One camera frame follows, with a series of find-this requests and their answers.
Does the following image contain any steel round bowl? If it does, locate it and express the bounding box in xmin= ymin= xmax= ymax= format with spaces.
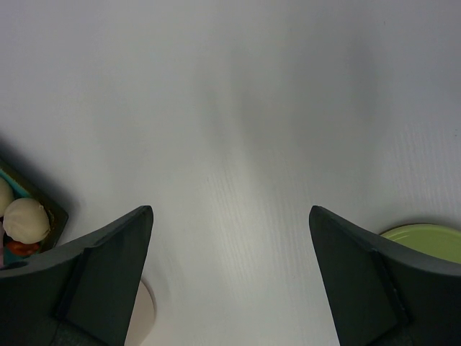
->
xmin=125 ymin=280 xmax=156 ymax=346

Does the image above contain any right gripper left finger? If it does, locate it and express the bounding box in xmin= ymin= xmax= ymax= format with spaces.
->
xmin=1 ymin=205 xmax=153 ymax=345

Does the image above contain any orange shrimp piece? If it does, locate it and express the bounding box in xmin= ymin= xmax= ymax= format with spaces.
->
xmin=6 ymin=241 xmax=40 ymax=257

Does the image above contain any black teal lunch tray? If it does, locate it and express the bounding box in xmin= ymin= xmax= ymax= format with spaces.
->
xmin=1 ymin=148 xmax=68 ymax=264

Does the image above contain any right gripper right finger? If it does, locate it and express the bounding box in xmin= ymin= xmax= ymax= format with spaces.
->
xmin=309 ymin=206 xmax=460 ymax=345

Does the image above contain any beige bun right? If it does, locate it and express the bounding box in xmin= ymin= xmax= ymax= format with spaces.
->
xmin=3 ymin=198 xmax=50 ymax=244

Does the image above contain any green round lid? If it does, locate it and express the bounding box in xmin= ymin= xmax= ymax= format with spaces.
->
xmin=381 ymin=223 xmax=460 ymax=264

